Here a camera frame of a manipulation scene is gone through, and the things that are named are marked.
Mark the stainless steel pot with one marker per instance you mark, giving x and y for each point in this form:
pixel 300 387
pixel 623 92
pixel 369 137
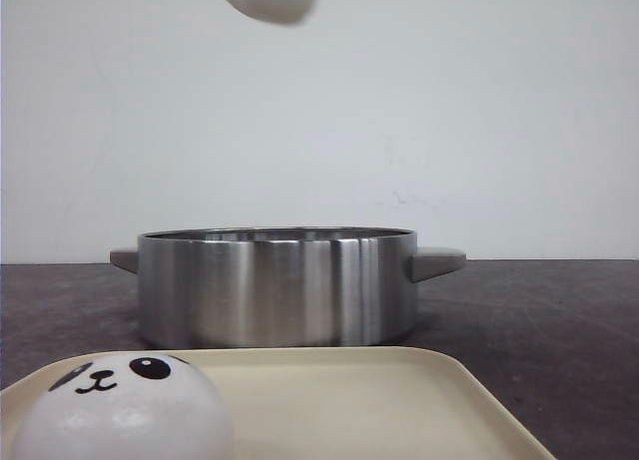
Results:
pixel 280 287

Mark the cream plastic tray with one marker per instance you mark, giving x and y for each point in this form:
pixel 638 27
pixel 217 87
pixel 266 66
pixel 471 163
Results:
pixel 360 403

